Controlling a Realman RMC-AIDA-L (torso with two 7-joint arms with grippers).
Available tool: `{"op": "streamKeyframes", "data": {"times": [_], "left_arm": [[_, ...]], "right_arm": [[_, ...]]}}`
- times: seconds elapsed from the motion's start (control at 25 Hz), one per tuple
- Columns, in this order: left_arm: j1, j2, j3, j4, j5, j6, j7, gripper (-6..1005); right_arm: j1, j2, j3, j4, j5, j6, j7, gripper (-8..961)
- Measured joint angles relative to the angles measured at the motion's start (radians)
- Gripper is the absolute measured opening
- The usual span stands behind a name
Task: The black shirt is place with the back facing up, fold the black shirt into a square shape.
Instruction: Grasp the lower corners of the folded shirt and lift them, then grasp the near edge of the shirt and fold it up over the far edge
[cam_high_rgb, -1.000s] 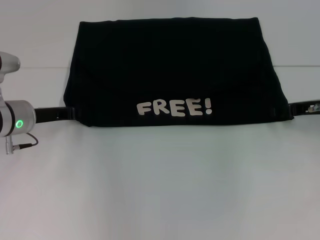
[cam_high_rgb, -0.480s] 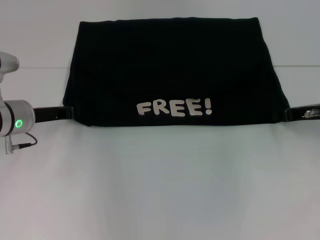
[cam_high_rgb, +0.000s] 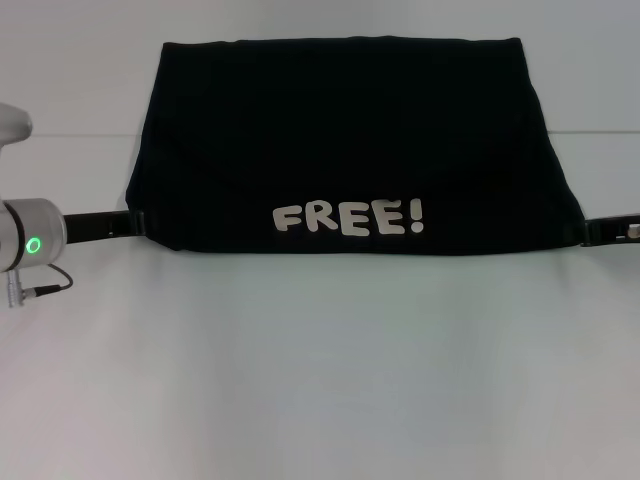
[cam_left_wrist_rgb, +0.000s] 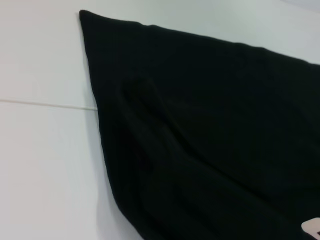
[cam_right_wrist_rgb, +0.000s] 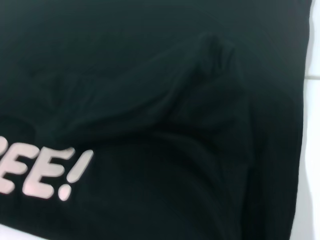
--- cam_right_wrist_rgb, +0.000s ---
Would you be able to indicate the black shirt with FREE print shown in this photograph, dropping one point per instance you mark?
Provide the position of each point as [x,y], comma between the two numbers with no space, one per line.
[162,112]

